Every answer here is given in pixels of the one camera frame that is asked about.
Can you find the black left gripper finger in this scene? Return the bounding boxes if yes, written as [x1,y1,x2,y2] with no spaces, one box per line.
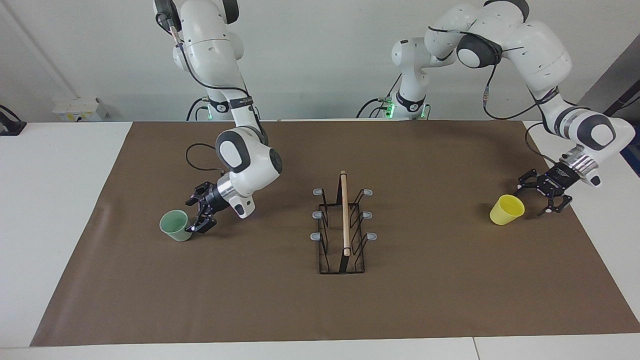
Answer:
[515,169,551,198]
[536,187,574,217]

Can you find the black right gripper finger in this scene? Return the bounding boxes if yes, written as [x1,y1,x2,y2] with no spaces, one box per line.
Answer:
[185,182,213,207]
[184,202,219,235]

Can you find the pale green plastic cup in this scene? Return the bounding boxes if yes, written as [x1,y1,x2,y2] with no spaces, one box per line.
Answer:
[159,210,193,243]

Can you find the yellow plastic cup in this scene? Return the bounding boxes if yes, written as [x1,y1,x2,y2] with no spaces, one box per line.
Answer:
[489,194,526,226]

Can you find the blue crate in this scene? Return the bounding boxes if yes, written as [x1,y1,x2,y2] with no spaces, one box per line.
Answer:
[620,147,640,177]

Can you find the brown paper table mat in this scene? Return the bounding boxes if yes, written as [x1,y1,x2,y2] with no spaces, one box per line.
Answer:
[30,120,640,347]

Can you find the white power box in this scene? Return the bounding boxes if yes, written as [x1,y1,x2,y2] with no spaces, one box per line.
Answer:
[52,97,108,122]

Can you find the black table clamp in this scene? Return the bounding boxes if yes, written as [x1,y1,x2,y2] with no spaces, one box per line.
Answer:
[0,104,27,137]

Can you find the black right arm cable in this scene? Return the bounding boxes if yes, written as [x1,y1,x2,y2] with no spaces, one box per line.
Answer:
[155,10,263,176]

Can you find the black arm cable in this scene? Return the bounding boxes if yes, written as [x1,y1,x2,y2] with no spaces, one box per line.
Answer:
[155,10,263,176]
[430,27,581,166]

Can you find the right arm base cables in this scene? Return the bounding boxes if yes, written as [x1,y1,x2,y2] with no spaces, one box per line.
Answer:
[186,96,211,121]

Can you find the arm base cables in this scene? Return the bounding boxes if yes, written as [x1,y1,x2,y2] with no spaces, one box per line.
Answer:
[356,75,403,119]
[186,96,211,121]

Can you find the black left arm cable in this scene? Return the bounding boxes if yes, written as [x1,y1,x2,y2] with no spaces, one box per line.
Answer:
[430,27,581,166]

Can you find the black wire cup rack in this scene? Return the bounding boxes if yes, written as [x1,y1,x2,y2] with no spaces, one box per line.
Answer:
[312,170,378,275]

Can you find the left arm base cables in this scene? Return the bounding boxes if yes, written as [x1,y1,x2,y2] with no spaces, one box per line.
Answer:
[356,75,403,119]

